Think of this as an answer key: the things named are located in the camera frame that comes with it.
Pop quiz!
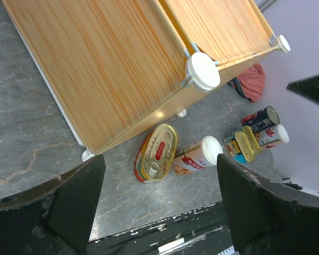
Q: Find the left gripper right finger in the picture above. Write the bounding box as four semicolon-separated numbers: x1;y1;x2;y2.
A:
217;154;319;254

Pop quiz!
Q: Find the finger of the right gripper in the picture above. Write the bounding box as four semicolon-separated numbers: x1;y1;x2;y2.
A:
287;75;319;105

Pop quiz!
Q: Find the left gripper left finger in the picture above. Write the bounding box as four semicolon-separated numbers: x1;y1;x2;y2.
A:
0;155;106;254

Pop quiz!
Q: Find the white-lid cylindrical can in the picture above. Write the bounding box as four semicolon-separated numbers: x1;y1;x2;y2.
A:
171;135;223;175

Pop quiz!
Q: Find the oval fish can front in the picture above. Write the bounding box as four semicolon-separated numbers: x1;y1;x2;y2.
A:
133;123;178;183

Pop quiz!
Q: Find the dark blue round can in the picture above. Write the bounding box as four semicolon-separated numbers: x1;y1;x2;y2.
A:
241;106;280;132

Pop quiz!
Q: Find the red cloth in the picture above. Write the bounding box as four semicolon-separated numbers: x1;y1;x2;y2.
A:
227;63;266;103

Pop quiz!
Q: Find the gold spam can left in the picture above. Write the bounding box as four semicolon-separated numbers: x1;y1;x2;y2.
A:
224;131;255;163

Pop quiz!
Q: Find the gold spam can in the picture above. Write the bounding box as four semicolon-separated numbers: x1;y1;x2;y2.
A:
224;131;255;163
242;125;261;155

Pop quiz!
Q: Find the gold spam can right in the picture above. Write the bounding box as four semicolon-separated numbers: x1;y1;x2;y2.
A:
242;125;261;155

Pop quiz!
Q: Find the wooden cabinet box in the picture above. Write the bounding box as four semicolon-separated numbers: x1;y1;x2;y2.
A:
3;1;291;161

